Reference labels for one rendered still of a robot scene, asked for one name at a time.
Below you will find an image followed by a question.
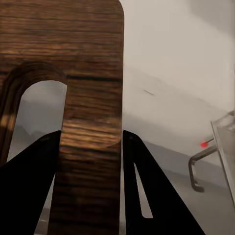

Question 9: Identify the cutting board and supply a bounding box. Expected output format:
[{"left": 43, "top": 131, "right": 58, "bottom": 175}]
[{"left": 0, "top": 0, "right": 124, "bottom": 235}]

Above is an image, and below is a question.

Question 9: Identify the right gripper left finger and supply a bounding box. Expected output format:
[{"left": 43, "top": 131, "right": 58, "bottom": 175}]
[{"left": 0, "top": 130, "right": 61, "bottom": 235}]

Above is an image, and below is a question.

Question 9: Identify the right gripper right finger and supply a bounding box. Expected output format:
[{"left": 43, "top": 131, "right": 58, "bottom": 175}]
[{"left": 122, "top": 130, "right": 205, "bottom": 235}]

